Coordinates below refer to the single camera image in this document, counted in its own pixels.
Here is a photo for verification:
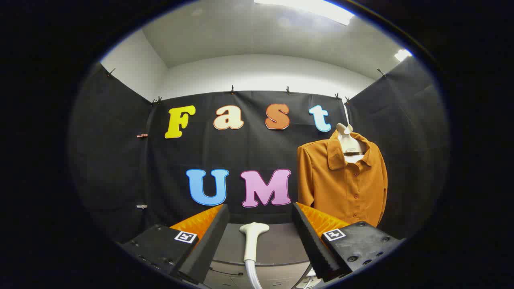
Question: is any white hanger stand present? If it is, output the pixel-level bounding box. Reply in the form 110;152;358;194
335;104;368;163

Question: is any row of black cloth clips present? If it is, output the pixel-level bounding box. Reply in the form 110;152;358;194
105;67;387;106

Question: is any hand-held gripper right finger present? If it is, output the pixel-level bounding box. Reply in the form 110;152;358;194
292;202;404;283

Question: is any orange button shirt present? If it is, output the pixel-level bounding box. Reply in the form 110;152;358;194
297;129;388;228

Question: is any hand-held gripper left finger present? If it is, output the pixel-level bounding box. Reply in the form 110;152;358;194
120;204;230;285

